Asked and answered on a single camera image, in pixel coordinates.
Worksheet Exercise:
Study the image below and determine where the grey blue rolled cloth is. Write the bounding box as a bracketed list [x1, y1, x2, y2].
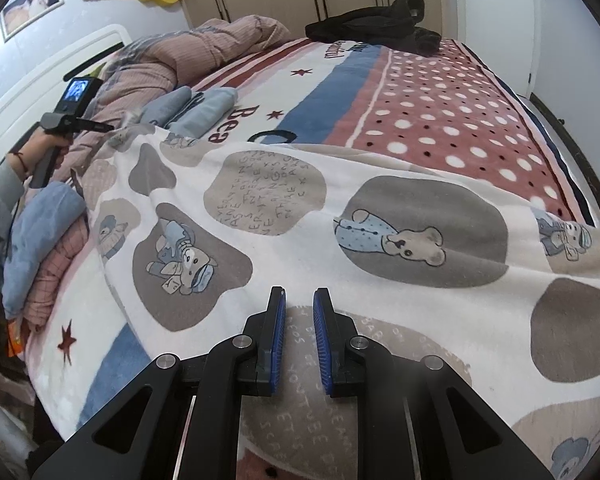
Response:
[140, 86, 193, 128]

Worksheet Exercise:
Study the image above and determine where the dark baseboard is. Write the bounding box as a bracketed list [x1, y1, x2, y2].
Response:
[530, 92, 600, 231]

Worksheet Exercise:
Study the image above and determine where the dark jacket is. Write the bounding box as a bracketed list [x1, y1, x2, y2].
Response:
[305, 0, 443, 53]

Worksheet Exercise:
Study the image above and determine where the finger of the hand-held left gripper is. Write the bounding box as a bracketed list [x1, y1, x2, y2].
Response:
[75, 117, 115, 134]

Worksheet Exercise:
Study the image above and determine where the orange item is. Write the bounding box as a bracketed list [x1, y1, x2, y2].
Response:
[7, 320, 28, 358]

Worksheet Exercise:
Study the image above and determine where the framed wall photo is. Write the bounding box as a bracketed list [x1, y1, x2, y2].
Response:
[0, 0, 65, 43]

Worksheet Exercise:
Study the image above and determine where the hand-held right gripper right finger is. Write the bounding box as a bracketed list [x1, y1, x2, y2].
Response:
[312, 287, 556, 480]

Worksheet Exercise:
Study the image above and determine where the white bear-print blanket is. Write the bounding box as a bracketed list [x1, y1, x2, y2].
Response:
[80, 125, 600, 480]

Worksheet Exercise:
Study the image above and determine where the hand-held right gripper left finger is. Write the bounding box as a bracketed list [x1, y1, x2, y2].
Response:
[30, 286, 287, 480]

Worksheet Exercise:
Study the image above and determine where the folded blue clothes pile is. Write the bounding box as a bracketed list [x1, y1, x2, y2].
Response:
[2, 180, 88, 318]

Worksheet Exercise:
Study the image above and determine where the pink striped quilt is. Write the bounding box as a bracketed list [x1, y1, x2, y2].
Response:
[62, 15, 293, 161]

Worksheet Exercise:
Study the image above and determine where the white bed headboard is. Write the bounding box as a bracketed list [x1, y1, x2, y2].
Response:
[0, 24, 133, 171]

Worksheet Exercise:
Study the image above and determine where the white door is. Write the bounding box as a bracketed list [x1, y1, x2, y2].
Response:
[455, 0, 541, 101]

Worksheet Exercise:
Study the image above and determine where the person's left hand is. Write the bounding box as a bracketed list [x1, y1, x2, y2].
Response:
[15, 130, 72, 177]

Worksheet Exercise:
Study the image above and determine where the person's left forearm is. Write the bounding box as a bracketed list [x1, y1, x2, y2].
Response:
[0, 152, 28, 321]

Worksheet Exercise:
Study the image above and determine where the striped dotted blanket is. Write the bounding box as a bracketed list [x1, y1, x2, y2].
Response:
[10, 37, 600, 441]

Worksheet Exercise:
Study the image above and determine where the light blue rolled cloth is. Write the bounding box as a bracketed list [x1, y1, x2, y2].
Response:
[170, 89, 238, 136]

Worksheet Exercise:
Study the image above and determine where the pink plaid cloth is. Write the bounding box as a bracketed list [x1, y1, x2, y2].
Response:
[22, 220, 91, 333]

